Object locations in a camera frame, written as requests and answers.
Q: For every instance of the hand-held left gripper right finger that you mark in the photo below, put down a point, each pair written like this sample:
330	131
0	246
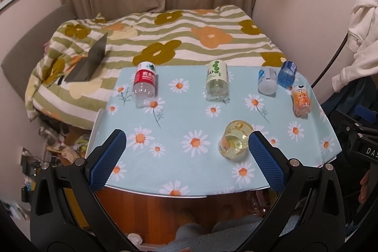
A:
267	163

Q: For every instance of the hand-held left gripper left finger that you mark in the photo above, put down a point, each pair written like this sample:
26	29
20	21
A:
107	163

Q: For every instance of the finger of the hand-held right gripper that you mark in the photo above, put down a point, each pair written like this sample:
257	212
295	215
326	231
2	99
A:
364	113

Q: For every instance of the yellow liquid bottle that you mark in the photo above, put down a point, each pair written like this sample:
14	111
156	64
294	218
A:
234	141

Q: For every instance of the person's right hand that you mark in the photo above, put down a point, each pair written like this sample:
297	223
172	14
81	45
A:
364	187

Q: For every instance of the dark blue clothing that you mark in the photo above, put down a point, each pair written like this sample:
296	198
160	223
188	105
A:
339	95

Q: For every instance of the pile of floor clutter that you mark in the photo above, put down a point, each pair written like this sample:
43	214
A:
56	145

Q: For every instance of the orange label plastic bottle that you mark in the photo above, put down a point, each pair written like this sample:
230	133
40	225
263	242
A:
301	100

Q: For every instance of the white hoodie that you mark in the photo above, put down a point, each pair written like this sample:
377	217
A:
361	42

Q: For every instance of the blue plastic bottle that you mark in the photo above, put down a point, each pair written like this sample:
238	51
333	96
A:
287	75

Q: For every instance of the red label water bottle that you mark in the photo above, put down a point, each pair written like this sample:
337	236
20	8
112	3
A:
144	79

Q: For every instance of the light blue daisy tablecloth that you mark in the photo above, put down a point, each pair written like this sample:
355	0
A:
183	110

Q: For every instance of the green label clear bottle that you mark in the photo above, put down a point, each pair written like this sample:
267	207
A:
218	80

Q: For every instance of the dark grey laptop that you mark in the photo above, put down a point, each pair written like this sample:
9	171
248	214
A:
88	63

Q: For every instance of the person's grey fleece pants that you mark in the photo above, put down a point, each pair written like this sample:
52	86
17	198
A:
192	232

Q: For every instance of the grey padded headboard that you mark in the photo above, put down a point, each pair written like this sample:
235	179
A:
29	45

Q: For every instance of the striped floral blanket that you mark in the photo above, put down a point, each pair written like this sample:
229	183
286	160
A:
189	39

